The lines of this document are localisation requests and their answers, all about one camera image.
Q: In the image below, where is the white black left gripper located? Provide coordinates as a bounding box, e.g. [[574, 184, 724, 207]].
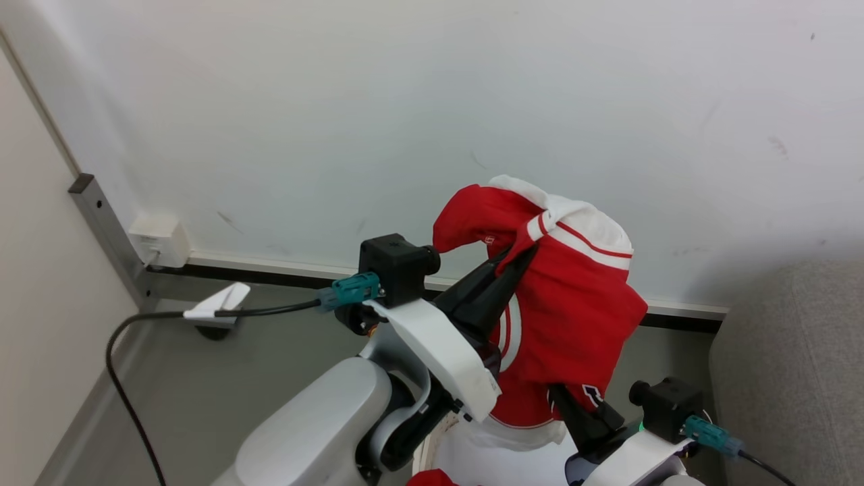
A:
[[364, 243, 539, 423]]

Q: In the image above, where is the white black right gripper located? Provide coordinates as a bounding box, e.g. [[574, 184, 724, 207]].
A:
[[548, 383, 696, 486]]

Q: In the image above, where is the red white striped jersey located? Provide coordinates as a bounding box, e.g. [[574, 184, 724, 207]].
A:
[[432, 175, 649, 452]]

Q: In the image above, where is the white cloth in basket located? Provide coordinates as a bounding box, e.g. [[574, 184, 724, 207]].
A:
[[437, 432, 583, 486]]

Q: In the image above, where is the white black baseboard strip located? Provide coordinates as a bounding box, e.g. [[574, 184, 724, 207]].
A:
[[144, 251, 730, 333]]

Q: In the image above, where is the small red cloth piece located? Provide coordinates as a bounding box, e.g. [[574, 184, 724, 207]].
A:
[[405, 468, 461, 486]]

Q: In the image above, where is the grey fabric sofa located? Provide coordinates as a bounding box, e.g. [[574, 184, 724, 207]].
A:
[[707, 260, 864, 486]]

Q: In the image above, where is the teal right cable connector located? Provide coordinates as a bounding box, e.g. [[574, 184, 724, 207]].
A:
[[682, 415, 744, 459]]

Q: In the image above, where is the teal cable connector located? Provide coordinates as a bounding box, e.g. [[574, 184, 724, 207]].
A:
[[682, 415, 744, 459], [317, 272, 383, 313]]

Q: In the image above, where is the teal left cable connector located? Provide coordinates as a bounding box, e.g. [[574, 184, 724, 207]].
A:
[[317, 272, 383, 313]]

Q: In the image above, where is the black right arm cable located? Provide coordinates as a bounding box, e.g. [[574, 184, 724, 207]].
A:
[[738, 450, 799, 486]]

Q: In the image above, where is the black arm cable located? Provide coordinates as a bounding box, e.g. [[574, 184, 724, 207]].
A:
[[738, 450, 799, 486], [105, 300, 323, 486]]

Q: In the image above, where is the white cable tag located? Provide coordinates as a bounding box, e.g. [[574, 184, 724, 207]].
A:
[[182, 282, 252, 322]]

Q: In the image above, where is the white wall socket box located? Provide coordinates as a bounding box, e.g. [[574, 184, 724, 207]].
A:
[[128, 214, 192, 270]]

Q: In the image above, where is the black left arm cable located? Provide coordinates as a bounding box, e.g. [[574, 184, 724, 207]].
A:
[[105, 300, 323, 486]]

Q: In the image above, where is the grey metal frame post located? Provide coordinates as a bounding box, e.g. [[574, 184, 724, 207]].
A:
[[67, 173, 157, 313]]

